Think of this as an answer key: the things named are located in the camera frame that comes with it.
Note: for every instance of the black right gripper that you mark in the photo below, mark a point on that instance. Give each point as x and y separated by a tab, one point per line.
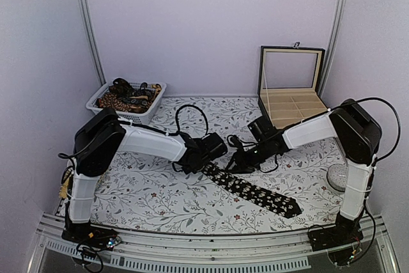
240	156

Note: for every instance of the black floral tie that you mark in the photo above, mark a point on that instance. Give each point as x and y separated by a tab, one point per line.
279	204

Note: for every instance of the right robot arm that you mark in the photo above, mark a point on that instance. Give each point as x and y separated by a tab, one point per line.
359	137

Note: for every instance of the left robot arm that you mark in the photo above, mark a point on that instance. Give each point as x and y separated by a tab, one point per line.
97	143

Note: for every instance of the brown patterned ties pile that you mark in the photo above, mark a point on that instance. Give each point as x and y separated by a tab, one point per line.
123	97

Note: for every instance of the floral tablecloth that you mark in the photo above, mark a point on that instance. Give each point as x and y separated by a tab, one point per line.
143	192

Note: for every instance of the white plastic basket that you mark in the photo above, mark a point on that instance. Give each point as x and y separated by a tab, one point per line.
143	118

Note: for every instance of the patterned round bowl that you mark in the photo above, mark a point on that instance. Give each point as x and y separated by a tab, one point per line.
337	176

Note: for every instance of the black compartment storage box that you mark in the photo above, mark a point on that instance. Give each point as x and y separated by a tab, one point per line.
288	83

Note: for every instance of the woven bamboo tray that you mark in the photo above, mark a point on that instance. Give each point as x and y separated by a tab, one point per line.
65	180

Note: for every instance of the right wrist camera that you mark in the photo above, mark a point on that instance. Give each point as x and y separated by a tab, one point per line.
235	142

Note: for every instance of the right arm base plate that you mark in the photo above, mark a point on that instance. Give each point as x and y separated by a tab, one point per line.
321	238

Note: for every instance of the aluminium front rail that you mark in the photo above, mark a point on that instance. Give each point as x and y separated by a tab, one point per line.
142	251

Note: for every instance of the right metal frame post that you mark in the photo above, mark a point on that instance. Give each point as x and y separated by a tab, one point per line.
331	47

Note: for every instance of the metal frame post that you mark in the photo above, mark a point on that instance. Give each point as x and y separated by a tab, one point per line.
86	18
331	47

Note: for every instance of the left metal frame post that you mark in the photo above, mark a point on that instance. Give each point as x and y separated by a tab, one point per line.
86	18

